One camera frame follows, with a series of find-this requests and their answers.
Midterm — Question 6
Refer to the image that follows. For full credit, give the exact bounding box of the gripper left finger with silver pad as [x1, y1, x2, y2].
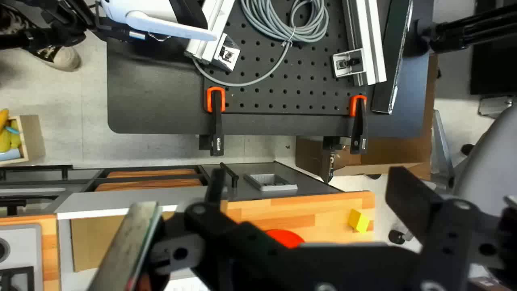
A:
[85, 198, 232, 291]

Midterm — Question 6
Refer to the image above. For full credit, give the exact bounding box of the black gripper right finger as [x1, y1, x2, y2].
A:
[386, 164, 476, 291]

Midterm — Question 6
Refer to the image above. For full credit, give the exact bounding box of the red round plate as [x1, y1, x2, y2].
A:
[263, 227, 307, 250]

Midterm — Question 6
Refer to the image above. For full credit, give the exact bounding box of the white toy sink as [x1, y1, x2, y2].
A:
[55, 190, 187, 273]

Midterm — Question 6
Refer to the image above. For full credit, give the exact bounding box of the yellow wooden block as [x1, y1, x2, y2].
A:
[345, 206, 375, 234]

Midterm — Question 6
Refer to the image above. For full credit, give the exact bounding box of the brown cardboard box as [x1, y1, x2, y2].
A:
[294, 133, 433, 180]

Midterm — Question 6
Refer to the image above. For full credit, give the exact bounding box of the grey toy stove top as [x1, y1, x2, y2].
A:
[0, 221, 43, 291]

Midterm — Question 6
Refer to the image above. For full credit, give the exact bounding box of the orange black bar clamp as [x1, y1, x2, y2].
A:
[321, 93, 371, 156]
[197, 85, 228, 158]

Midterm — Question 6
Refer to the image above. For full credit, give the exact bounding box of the wooden box with yellow toys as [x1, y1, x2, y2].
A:
[0, 106, 30, 166]

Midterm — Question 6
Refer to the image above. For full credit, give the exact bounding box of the black perforated mounting board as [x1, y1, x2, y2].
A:
[105, 0, 433, 137]

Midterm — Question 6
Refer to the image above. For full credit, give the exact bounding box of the black monitor screen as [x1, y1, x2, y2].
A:
[468, 40, 517, 96]

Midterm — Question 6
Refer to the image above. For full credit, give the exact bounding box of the dark flat metal bar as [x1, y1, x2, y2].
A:
[370, 0, 415, 116]

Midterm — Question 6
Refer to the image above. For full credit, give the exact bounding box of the beige sneaker shoe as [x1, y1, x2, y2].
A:
[22, 41, 82, 74]

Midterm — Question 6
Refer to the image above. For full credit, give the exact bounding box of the aluminium extrusion bar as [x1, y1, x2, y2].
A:
[331, 0, 389, 88]
[184, 0, 242, 72]

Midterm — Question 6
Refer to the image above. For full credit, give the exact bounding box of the black tripod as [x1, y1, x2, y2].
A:
[423, 3, 517, 54]

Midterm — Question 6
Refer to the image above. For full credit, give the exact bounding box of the white plastic housing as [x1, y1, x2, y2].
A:
[100, 0, 219, 43]

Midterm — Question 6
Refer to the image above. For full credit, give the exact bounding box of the black metal frame rack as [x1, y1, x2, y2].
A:
[0, 163, 216, 218]

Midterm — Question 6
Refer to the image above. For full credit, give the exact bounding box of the grey coiled cable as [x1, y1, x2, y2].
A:
[190, 0, 331, 88]

